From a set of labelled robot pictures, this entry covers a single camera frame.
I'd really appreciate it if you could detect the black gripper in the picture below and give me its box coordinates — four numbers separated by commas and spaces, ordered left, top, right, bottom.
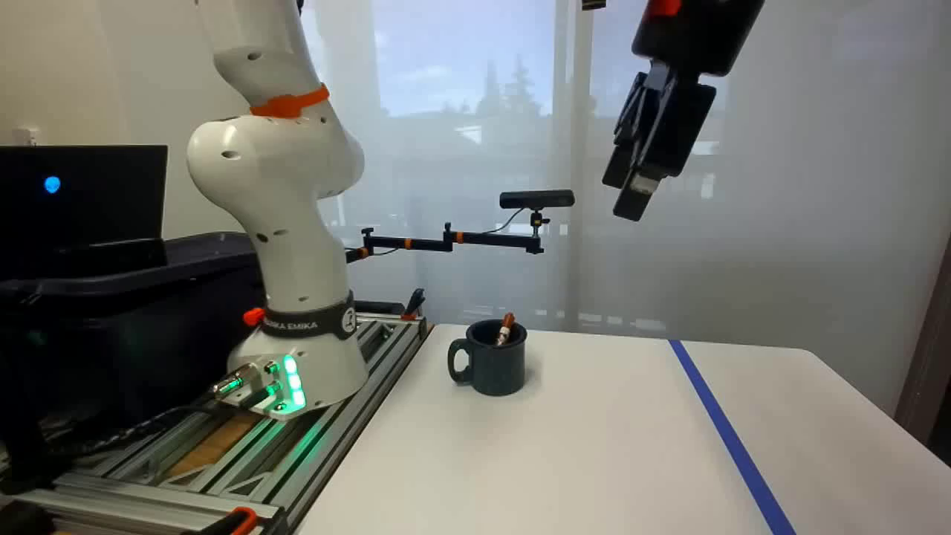
603, 0, 765, 223

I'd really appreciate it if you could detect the red Expo marker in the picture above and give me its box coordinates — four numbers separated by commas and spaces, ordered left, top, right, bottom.
496, 313, 517, 347

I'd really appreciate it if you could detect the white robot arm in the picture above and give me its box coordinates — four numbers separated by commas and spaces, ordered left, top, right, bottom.
188, 0, 765, 418

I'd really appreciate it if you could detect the dark blue mug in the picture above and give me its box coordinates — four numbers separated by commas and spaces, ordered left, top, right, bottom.
447, 320, 525, 394

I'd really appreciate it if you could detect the blue tape strip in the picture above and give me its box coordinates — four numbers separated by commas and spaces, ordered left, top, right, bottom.
670, 339, 797, 535

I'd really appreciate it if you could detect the orange clamp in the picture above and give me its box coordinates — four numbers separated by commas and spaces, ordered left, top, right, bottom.
225, 504, 258, 535

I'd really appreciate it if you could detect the black monitor with blue light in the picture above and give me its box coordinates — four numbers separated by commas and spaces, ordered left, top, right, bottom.
0, 145, 167, 278

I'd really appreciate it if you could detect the black storage bin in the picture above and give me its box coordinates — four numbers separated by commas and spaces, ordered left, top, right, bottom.
0, 231, 262, 470

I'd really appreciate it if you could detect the black camera on boom arm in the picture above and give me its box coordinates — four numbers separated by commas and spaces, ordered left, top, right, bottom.
341, 188, 577, 265

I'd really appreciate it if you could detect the aluminium extrusion base frame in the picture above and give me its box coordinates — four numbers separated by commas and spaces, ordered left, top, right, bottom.
11, 314, 429, 535

